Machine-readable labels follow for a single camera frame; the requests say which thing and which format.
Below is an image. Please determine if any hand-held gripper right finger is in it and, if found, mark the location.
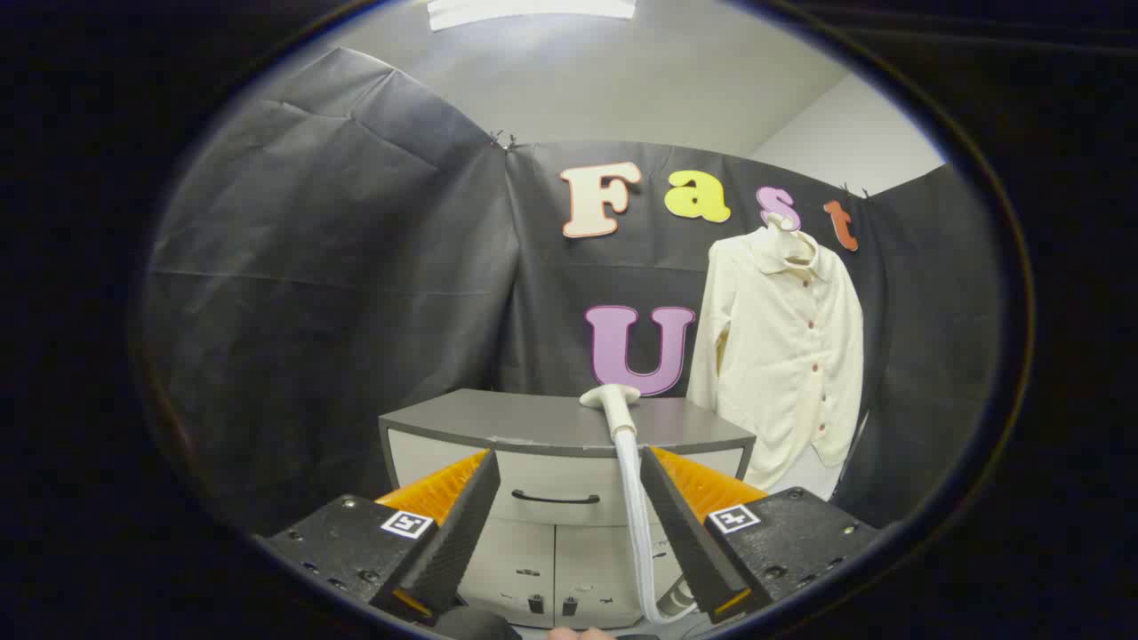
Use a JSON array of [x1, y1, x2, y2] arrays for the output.
[[638, 445, 883, 625]]

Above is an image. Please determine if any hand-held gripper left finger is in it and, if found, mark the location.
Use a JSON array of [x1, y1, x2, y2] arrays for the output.
[[256, 447, 503, 628]]

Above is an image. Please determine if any cream button-up shirt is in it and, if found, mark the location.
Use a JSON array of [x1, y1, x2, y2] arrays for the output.
[[685, 222, 865, 492]]

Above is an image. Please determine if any white clothes hanger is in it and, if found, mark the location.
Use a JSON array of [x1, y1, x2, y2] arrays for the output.
[[765, 212, 819, 268]]

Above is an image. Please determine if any grey cabinet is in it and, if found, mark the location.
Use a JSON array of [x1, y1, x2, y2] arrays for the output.
[[378, 388, 757, 630]]

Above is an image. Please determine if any white hanging cloth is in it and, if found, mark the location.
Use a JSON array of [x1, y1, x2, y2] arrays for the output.
[[769, 440, 868, 503]]

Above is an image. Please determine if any black backdrop cloth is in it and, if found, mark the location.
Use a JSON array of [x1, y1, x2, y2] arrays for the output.
[[142, 46, 1006, 534]]

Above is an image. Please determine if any ceiling light panel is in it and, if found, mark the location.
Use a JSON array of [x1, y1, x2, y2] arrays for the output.
[[427, 0, 638, 32]]

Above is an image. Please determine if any black drawer handle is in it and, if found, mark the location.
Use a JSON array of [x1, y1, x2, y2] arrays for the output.
[[511, 489, 602, 506]]

